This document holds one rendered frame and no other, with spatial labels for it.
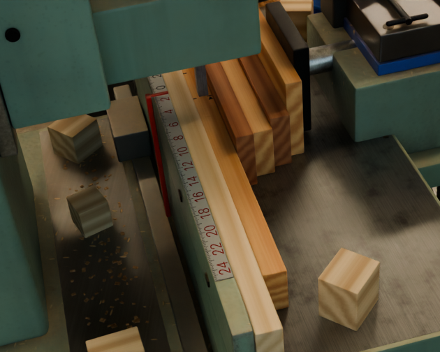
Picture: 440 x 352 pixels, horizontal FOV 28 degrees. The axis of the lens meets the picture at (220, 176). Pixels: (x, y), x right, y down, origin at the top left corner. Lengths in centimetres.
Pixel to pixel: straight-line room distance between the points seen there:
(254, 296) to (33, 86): 24
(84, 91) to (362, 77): 25
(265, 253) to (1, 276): 23
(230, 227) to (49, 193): 34
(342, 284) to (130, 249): 30
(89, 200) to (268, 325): 35
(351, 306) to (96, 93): 26
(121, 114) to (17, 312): 28
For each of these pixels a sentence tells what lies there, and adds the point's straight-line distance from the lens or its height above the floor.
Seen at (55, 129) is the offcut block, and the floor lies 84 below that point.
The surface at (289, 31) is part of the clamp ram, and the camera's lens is 79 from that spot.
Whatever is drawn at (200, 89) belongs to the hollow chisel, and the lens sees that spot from 79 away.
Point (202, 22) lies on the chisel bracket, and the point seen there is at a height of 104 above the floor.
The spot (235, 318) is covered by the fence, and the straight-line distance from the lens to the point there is 59.
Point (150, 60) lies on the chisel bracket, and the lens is 73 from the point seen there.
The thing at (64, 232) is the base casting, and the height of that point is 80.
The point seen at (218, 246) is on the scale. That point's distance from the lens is 64.
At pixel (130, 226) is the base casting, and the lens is 90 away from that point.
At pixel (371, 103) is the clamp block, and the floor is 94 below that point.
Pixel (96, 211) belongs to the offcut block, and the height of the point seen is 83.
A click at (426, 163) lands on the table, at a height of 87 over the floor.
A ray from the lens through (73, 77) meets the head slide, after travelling 69.
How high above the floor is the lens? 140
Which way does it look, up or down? 40 degrees down
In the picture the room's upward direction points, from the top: 7 degrees counter-clockwise
